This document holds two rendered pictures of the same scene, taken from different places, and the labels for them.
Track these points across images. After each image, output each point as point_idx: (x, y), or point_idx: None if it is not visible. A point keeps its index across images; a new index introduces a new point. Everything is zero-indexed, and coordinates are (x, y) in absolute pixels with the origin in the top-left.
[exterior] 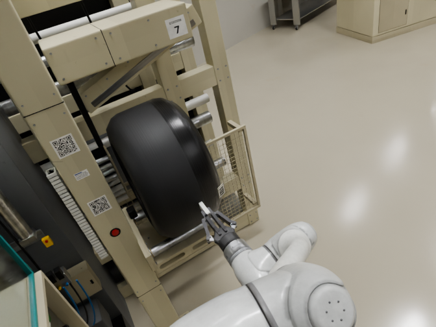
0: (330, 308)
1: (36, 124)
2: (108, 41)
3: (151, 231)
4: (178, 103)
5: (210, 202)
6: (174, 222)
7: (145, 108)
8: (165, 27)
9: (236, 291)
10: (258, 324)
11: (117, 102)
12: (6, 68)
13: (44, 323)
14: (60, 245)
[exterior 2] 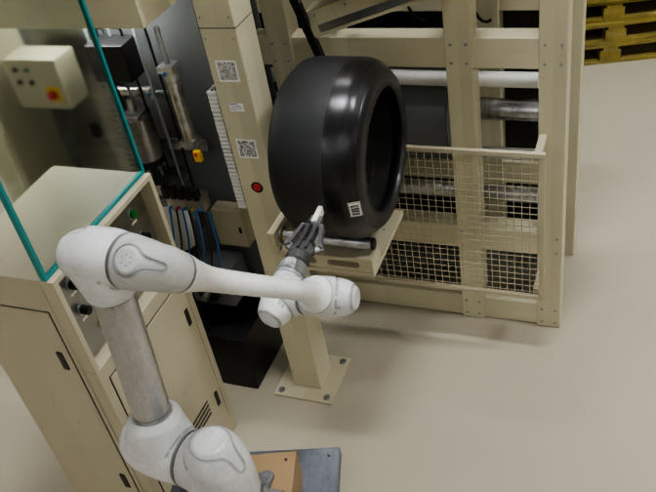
0: (124, 257)
1: (207, 39)
2: None
3: None
4: (461, 70)
5: (335, 213)
6: (288, 210)
7: (333, 66)
8: None
9: (123, 230)
10: (105, 245)
11: (378, 32)
12: None
13: (115, 210)
14: (226, 170)
